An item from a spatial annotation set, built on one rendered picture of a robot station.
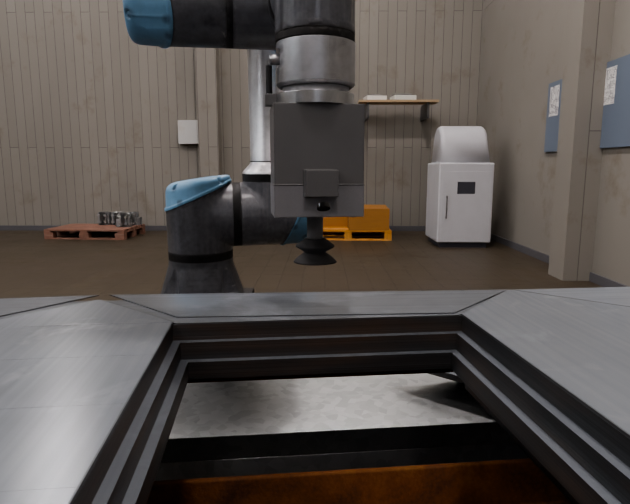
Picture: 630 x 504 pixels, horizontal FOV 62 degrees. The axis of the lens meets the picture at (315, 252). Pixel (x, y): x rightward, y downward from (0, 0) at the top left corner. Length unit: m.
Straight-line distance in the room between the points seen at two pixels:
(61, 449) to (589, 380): 0.31
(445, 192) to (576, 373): 6.29
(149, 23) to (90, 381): 0.37
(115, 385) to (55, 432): 0.06
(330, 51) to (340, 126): 0.06
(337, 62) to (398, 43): 8.04
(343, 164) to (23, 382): 0.31
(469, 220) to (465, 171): 0.61
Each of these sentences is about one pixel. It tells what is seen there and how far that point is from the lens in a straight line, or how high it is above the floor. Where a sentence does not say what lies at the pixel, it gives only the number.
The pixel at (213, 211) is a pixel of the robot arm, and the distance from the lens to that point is 0.91.
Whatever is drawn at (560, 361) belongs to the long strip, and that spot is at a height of 0.86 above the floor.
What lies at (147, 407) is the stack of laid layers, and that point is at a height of 0.85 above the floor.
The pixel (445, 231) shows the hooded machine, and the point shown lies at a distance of 6.70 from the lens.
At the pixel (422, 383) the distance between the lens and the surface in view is 0.81.
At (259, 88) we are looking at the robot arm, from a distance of 0.94.
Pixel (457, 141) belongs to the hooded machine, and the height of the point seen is 1.32.
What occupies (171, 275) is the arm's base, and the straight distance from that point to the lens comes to 0.95.
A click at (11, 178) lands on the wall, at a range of 9.60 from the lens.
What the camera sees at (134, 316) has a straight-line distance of 0.51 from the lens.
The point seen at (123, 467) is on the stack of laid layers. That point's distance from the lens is 0.30.
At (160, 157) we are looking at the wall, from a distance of 8.63.
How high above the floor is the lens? 1.00
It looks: 9 degrees down
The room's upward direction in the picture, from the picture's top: straight up
